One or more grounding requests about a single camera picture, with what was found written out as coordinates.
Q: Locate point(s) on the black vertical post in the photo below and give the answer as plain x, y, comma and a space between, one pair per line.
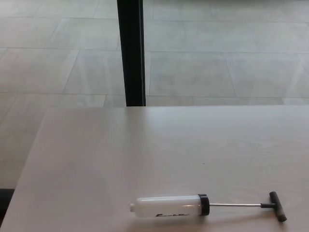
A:
131, 48

